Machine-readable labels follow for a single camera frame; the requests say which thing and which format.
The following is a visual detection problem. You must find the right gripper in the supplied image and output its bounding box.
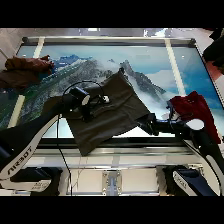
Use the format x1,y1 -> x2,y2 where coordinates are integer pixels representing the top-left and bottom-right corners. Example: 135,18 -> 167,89
136,112 -> 159,137

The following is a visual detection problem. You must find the grey-green T-shirt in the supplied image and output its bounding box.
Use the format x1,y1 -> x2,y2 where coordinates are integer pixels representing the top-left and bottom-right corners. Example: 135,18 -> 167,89
62,67 -> 152,157

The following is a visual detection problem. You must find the red garment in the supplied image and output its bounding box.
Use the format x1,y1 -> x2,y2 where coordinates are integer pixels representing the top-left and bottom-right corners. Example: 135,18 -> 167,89
167,90 -> 222,145

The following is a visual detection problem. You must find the black garment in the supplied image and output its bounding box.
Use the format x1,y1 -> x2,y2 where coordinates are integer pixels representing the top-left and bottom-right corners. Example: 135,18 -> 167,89
202,28 -> 224,70

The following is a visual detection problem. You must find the brown garment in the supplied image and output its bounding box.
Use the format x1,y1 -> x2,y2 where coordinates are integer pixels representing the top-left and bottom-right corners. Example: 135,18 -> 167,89
0,55 -> 56,90

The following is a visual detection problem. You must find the black cable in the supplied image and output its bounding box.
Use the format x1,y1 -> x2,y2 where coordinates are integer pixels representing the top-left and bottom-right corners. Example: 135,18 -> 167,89
55,113 -> 74,197
61,79 -> 108,101

